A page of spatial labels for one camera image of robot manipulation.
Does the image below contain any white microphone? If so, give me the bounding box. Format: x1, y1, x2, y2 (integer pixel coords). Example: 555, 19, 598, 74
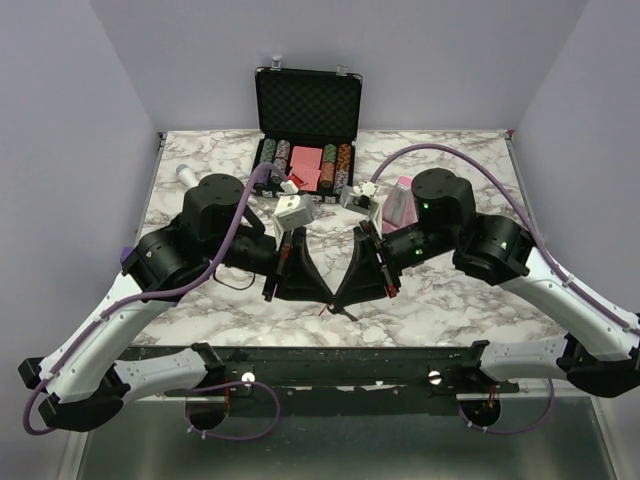
176, 164, 199, 188

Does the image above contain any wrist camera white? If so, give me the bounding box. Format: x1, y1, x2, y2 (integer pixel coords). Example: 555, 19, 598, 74
339, 181, 383, 235
272, 180, 315, 244

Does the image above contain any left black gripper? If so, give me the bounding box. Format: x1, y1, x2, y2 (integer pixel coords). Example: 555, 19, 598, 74
207, 225, 334, 305

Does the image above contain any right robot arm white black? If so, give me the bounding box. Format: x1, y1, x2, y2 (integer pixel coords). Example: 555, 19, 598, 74
330, 168, 639, 398

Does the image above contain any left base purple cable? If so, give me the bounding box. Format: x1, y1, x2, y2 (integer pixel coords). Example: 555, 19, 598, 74
185, 382, 282, 442

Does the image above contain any pink metronome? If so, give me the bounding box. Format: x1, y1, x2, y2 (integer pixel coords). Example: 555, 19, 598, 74
382, 176, 417, 233

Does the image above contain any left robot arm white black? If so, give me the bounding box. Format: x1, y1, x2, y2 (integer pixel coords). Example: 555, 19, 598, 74
19, 171, 332, 433

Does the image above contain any red playing card deck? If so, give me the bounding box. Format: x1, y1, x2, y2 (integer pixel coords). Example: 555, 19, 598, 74
288, 146, 322, 192

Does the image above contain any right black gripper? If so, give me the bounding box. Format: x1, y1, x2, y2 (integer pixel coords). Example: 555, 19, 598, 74
334, 219, 457, 307

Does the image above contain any black poker chip case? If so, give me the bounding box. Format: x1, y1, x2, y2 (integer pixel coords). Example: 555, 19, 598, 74
253, 64, 363, 204

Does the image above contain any silver key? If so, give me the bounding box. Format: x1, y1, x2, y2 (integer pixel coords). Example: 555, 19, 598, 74
333, 307, 359, 322

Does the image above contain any black mounting rail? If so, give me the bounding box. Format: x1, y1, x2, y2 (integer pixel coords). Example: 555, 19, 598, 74
164, 343, 546, 419

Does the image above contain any purple metronome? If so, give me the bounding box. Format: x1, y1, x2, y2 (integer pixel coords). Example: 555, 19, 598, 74
120, 246, 138, 268

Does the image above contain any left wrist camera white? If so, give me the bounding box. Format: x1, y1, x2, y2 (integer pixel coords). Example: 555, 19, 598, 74
272, 180, 315, 244

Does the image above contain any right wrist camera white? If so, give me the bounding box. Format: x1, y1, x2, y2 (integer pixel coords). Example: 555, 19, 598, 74
339, 181, 383, 235

